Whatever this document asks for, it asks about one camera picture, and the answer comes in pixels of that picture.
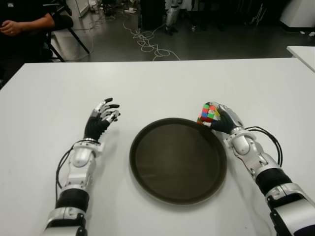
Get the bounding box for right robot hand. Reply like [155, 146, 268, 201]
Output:
[202, 100, 246, 135]

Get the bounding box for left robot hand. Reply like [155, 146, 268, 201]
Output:
[84, 97, 122, 144]

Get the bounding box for multicoloured Rubik's cube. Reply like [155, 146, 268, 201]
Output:
[196, 102, 221, 126]

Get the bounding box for dark brown round plate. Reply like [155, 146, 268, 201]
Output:
[129, 117, 227, 206]

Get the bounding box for person's bare forearm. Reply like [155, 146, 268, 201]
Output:
[1, 17, 55, 36]

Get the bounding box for black chair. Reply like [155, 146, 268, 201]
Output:
[43, 0, 91, 62]

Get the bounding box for white side table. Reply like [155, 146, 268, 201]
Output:
[286, 45, 315, 73]

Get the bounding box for metal folding stand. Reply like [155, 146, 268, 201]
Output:
[250, 0, 268, 25]

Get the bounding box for seated person black clothes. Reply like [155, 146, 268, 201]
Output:
[0, 0, 74, 84]

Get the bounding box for silver humanoid robot legs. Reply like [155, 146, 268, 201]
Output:
[164, 0, 179, 36]

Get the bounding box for white board panel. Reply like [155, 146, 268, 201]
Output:
[65, 0, 93, 18]

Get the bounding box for black cabinet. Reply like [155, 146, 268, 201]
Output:
[140, 0, 166, 30]

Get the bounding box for white cabinet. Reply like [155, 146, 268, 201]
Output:
[279, 0, 315, 32]

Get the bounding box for right arm black cables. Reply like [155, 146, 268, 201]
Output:
[246, 126, 283, 167]

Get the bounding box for arm black cables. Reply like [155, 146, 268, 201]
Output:
[246, 126, 283, 167]
[54, 146, 76, 196]

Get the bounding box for left arm black cables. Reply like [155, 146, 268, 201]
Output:
[54, 146, 76, 196]

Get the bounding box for white tangled floor cable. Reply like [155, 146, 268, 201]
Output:
[123, 14, 182, 61]

